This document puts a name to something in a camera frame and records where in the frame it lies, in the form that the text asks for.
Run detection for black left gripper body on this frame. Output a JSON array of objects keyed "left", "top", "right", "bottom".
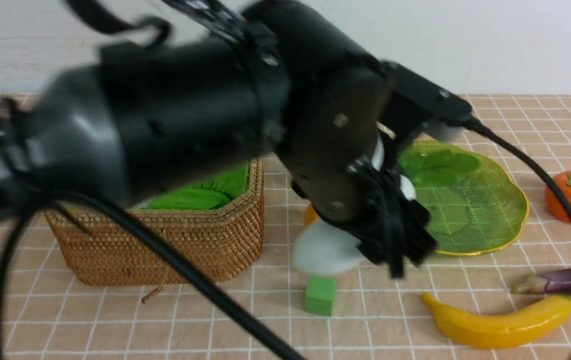
[{"left": 315, "top": 150, "right": 436, "bottom": 278}]

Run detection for white toy radish green leaves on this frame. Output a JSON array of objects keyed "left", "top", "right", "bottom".
[{"left": 291, "top": 135, "right": 417, "bottom": 277}]

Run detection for orange yellow toy mango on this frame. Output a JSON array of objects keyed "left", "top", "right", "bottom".
[{"left": 303, "top": 203, "right": 319, "bottom": 227}]

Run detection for yellow toy banana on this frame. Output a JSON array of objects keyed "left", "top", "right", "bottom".
[{"left": 421, "top": 292, "right": 571, "bottom": 350}]

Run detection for purple toy eggplant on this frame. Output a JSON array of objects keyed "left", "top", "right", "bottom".
[{"left": 511, "top": 268, "right": 571, "bottom": 296}]

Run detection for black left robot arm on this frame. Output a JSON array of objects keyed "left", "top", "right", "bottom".
[{"left": 0, "top": 0, "right": 437, "bottom": 285}]

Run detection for green glass leaf plate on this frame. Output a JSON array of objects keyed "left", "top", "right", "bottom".
[{"left": 399, "top": 141, "right": 530, "bottom": 256}]

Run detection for green foam cube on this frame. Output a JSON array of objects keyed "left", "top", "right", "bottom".
[{"left": 303, "top": 275, "right": 337, "bottom": 317}]

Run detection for woven wicker basket green lining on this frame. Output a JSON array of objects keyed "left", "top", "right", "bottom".
[{"left": 44, "top": 159, "right": 264, "bottom": 287}]

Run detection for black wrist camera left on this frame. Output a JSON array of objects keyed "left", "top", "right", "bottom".
[{"left": 379, "top": 61, "right": 473, "bottom": 142}]

